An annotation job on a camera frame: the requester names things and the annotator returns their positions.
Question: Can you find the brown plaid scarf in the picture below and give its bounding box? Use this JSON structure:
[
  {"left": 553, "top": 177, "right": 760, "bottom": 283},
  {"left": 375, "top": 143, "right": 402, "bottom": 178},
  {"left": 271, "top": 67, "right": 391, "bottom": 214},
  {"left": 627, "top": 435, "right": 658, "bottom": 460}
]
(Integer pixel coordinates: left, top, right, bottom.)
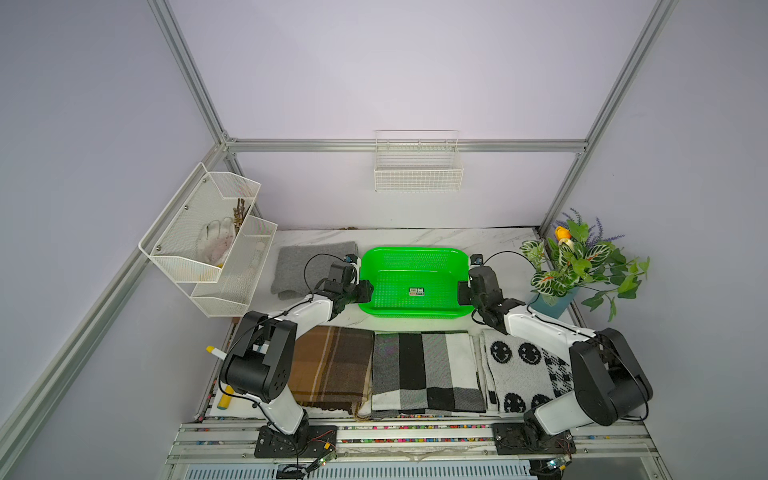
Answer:
[{"left": 288, "top": 326, "right": 374, "bottom": 415}]

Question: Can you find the smiley face scarf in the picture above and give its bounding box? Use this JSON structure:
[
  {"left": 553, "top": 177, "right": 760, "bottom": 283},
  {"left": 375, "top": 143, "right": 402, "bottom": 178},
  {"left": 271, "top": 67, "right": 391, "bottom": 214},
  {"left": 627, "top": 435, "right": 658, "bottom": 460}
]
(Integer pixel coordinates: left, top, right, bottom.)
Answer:
[{"left": 479, "top": 329, "right": 573, "bottom": 414}]

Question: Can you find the black white checked scarf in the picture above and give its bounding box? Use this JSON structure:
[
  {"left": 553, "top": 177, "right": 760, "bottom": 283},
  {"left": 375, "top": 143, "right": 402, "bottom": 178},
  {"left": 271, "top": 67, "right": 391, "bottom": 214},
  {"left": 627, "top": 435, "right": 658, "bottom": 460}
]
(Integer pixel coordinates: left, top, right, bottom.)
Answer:
[{"left": 370, "top": 331, "right": 486, "bottom": 418}]

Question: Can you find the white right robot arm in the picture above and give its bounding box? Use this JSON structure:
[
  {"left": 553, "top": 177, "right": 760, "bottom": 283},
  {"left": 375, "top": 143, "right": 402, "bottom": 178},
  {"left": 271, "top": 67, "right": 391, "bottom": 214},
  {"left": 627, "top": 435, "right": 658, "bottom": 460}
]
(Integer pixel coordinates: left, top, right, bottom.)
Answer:
[{"left": 457, "top": 266, "right": 653, "bottom": 440}]

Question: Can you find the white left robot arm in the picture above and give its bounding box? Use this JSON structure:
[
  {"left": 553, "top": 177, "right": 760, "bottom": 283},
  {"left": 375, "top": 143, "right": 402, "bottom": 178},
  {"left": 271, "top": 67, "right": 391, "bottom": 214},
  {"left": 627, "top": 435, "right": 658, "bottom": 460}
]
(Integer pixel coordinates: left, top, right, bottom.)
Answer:
[{"left": 207, "top": 254, "right": 374, "bottom": 440}]

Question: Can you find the grey folded scarf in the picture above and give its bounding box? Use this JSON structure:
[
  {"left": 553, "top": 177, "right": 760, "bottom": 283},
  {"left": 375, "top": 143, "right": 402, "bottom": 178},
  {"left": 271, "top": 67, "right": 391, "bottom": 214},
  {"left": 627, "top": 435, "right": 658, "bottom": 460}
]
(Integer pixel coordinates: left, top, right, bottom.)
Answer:
[{"left": 270, "top": 241, "right": 359, "bottom": 300}]

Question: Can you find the green plastic basket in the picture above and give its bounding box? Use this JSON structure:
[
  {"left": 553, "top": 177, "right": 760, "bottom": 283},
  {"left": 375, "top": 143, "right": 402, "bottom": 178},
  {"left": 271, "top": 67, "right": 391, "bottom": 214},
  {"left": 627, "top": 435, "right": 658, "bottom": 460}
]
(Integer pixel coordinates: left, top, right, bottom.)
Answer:
[{"left": 360, "top": 247, "right": 472, "bottom": 319}]

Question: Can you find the artificial plant in blue vase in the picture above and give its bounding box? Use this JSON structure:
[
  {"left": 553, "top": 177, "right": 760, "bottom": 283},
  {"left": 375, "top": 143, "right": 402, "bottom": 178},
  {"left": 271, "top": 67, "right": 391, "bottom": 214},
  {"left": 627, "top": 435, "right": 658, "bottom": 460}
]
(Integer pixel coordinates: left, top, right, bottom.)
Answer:
[{"left": 520, "top": 209, "right": 651, "bottom": 321}]

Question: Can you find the white glove in shelf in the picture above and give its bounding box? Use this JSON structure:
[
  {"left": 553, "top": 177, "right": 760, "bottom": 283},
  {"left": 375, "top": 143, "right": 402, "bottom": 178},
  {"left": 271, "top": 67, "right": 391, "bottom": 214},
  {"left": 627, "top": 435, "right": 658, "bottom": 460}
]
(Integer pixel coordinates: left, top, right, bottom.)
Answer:
[{"left": 196, "top": 217, "right": 236, "bottom": 267}]

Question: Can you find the yellow spray bottle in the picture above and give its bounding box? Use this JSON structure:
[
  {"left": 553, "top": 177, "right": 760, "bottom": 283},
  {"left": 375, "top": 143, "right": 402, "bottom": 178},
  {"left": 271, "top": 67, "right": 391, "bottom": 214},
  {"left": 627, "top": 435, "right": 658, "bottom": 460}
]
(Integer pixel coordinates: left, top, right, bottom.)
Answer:
[{"left": 206, "top": 346, "right": 235, "bottom": 410}]

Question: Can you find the small white wire basket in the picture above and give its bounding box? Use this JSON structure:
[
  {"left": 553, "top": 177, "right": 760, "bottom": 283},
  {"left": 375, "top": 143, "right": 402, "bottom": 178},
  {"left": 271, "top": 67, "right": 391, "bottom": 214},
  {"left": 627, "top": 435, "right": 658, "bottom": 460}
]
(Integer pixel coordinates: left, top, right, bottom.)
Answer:
[{"left": 374, "top": 130, "right": 464, "bottom": 193}]

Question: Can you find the white wire wall shelf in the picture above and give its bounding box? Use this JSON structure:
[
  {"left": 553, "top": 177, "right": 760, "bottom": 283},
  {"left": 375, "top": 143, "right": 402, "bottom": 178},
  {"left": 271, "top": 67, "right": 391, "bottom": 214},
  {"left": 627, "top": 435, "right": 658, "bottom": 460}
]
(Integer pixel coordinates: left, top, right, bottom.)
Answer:
[{"left": 138, "top": 164, "right": 277, "bottom": 318}]

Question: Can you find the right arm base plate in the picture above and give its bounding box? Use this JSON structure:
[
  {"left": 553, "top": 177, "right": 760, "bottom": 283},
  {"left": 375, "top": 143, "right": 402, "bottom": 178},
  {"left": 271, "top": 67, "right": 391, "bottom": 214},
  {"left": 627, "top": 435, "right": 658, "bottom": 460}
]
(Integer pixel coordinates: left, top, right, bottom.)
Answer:
[{"left": 491, "top": 423, "right": 576, "bottom": 455}]

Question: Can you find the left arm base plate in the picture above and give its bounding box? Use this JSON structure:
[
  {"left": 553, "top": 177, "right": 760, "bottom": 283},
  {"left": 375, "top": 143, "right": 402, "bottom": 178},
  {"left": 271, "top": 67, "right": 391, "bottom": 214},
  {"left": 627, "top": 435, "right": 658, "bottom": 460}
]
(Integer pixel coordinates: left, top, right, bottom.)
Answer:
[{"left": 254, "top": 425, "right": 338, "bottom": 460}]

